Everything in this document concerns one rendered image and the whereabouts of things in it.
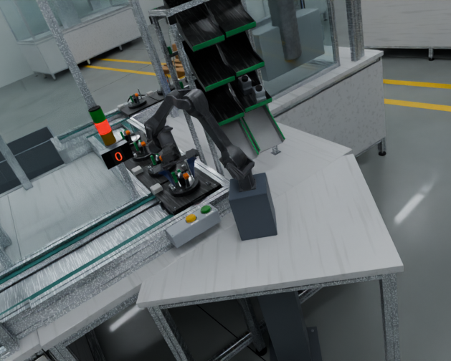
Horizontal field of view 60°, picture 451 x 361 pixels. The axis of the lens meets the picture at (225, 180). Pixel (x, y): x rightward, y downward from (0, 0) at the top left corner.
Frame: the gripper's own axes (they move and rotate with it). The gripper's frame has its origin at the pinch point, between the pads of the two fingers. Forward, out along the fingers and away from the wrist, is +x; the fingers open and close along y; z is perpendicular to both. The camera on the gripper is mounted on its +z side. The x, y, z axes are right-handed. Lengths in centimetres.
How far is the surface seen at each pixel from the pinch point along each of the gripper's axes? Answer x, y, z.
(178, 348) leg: 63, -29, -1
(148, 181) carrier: -6.1, -23.5, -30.0
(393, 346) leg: 92, 47, -7
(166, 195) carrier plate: 4.2, -14.0, -17.2
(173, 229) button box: 18.9, -10.8, 2.3
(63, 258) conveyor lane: 12, -60, -1
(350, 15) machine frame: -62, 118, -122
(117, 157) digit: -17.4, -23.0, -4.9
